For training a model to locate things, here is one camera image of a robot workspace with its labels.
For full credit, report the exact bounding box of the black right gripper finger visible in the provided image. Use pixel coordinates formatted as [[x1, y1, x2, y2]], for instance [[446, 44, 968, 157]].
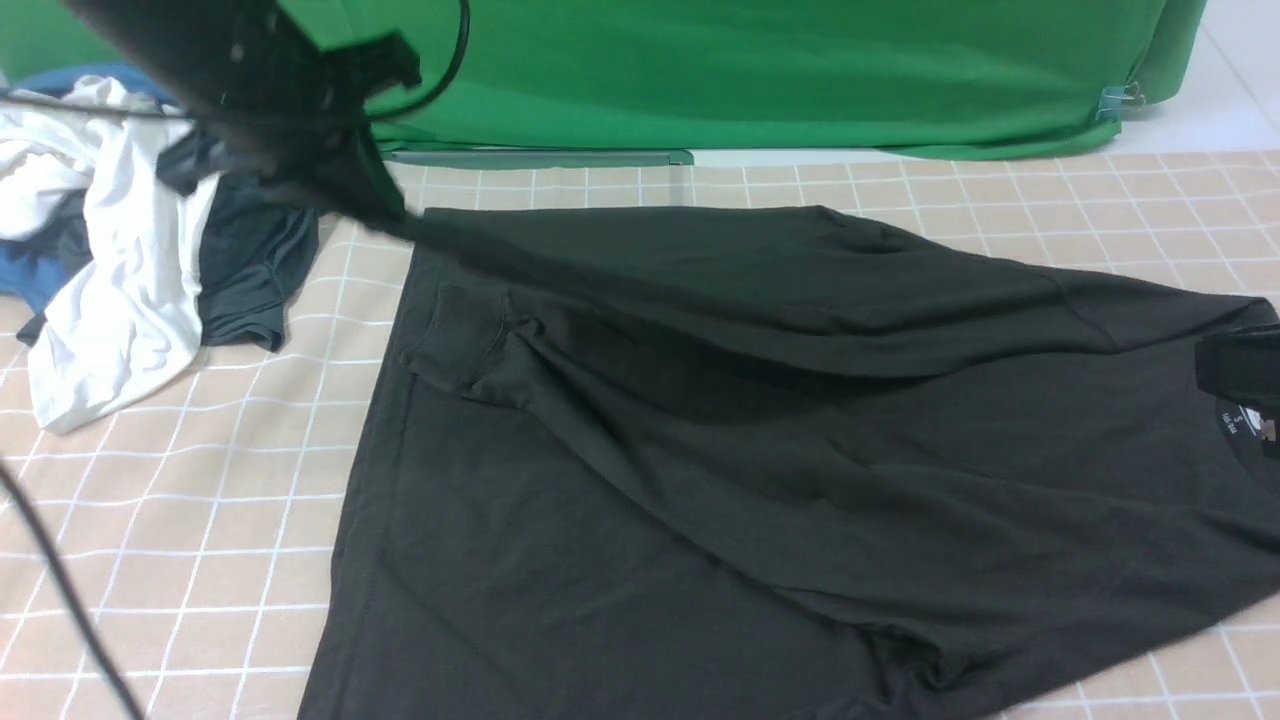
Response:
[[1196, 325, 1279, 411]]

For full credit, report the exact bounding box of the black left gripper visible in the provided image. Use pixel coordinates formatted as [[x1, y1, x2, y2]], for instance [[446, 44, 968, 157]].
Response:
[[156, 29, 421, 231]]

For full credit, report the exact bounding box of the dark gray long-sleeve top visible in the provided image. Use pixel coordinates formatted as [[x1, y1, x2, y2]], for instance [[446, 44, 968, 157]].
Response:
[[300, 208, 1277, 719]]

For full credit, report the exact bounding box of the beige grid-pattern tablecloth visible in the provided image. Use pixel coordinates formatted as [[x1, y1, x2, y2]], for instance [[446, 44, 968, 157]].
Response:
[[3, 150, 1279, 719]]

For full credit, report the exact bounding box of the white crumpled shirt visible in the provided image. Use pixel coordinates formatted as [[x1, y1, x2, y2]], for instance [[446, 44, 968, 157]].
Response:
[[1, 76, 218, 434]]

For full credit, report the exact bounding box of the black camera cable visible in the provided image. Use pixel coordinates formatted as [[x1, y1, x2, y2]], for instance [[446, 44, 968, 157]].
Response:
[[0, 0, 471, 720]]

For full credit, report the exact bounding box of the dark teal crumpled shirt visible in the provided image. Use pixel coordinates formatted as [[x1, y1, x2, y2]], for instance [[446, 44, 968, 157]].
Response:
[[18, 176, 320, 352]]

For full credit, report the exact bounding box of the green metal bar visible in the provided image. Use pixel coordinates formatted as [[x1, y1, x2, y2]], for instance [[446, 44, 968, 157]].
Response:
[[384, 149, 695, 170]]

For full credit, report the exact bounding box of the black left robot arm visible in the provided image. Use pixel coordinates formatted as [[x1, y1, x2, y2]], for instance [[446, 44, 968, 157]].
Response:
[[69, 1, 422, 232]]

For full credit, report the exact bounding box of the blue binder clip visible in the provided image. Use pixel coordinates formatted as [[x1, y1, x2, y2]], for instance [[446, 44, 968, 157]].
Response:
[[1094, 81, 1147, 123]]

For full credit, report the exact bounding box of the blue crumpled garment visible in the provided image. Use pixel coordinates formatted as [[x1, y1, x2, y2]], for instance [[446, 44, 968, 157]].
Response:
[[1, 61, 179, 313]]

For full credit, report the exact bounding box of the green backdrop cloth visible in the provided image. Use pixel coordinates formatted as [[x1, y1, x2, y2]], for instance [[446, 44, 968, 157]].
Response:
[[0, 0, 1210, 163]]

